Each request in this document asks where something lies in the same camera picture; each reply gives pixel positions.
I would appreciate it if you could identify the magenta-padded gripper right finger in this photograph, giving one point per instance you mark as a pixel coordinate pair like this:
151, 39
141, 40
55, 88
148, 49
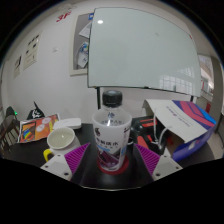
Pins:
158, 165

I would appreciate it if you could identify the black bag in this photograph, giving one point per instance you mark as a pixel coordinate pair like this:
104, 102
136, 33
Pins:
35, 112

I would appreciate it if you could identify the large white wall poster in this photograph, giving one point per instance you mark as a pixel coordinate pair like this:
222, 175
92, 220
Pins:
31, 51

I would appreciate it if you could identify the grey notice board with papers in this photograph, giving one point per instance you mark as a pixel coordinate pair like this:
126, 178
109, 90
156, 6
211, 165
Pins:
80, 43

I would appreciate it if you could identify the black chair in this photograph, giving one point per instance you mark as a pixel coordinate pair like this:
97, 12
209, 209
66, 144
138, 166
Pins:
8, 125

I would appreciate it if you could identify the red and black power tool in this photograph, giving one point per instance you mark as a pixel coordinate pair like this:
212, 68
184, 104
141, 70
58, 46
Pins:
145, 128

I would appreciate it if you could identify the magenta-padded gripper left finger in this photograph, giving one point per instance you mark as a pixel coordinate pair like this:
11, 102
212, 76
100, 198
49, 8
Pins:
63, 165

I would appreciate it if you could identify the large frosted glass whiteboard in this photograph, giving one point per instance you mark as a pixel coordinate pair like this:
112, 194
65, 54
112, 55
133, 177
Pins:
143, 50

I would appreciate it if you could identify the clear black-capped water bottle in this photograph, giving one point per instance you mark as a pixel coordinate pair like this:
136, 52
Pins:
111, 133

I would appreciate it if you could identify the flat round red coaster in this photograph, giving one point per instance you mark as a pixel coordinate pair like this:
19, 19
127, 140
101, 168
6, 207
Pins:
124, 168

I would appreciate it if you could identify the flat white box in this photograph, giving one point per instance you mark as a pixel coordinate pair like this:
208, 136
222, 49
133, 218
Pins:
68, 123

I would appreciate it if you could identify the small white wall poster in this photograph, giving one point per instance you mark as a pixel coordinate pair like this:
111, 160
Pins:
17, 66

